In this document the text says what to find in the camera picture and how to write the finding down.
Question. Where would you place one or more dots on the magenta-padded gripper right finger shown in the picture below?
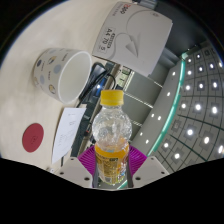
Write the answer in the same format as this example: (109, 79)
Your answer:
(151, 170)

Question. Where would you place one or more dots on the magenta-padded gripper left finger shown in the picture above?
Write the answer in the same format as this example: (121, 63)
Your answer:
(73, 171)

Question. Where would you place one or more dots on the yellow-capped clear drink bottle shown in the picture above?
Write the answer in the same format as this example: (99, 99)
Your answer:
(111, 160)

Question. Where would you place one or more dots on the printed white paper sheet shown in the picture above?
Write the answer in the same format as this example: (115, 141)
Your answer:
(68, 133)

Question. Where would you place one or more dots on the flat round red coaster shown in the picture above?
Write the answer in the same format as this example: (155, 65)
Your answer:
(32, 137)

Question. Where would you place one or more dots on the group of ceiling lights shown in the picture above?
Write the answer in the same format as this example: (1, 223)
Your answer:
(198, 106)

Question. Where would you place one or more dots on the white dotted paper cup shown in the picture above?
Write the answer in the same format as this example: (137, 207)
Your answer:
(75, 78)

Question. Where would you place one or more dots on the white copy paper box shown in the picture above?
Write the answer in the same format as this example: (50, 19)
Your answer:
(133, 33)

